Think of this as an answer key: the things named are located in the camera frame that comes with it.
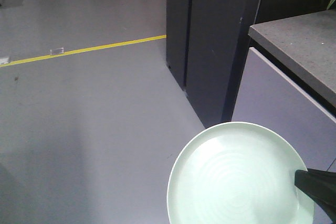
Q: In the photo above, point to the dark tall cabinet column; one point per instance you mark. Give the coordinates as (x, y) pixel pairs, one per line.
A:
(205, 40)

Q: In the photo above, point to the mint green round plate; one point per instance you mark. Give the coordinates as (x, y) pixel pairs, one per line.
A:
(237, 172)

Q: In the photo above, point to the grey right sink cabinet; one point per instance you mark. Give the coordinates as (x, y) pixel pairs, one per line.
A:
(288, 84)

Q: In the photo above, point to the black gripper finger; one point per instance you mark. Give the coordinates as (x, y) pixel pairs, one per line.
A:
(320, 187)

